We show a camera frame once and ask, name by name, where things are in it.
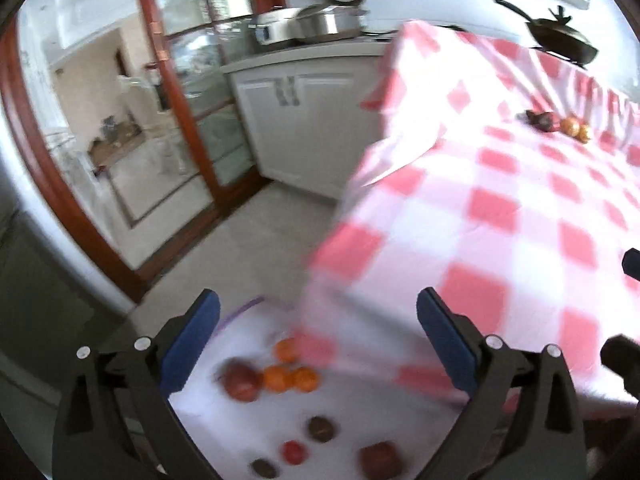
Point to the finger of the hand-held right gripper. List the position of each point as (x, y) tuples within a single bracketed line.
[(632, 262), (620, 355)]

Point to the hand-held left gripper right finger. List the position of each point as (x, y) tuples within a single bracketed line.
[(447, 340)]

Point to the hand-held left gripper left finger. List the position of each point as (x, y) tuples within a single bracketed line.
[(192, 340)]

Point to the red apple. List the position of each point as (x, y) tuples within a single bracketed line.
[(381, 460), (241, 381)]

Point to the orange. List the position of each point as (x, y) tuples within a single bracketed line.
[(287, 350), (570, 125), (276, 378), (305, 379), (584, 133)]

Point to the white box with purple rim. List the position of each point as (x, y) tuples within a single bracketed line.
[(235, 435)]

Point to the dark brown passion fruit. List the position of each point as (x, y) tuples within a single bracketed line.
[(320, 428), (264, 468)]

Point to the small red tomato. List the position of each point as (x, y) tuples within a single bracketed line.
[(294, 452)]

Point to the red white checkered tablecloth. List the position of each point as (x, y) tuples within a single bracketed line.
[(500, 260)]

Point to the dark grey cabinet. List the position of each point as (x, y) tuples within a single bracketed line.
[(45, 300)]

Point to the dark purple mangosteen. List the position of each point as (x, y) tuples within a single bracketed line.
[(530, 116), (546, 121)]

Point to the black wok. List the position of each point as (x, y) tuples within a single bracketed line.
[(560, 37)]

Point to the white kitchen cabinet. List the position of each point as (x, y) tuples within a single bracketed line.
[(300, 125)]

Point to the silver rice cooker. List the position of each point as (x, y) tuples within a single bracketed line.
[(320, 22)]

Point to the wooden glass door frame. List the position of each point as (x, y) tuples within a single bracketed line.
[(175, 110)]

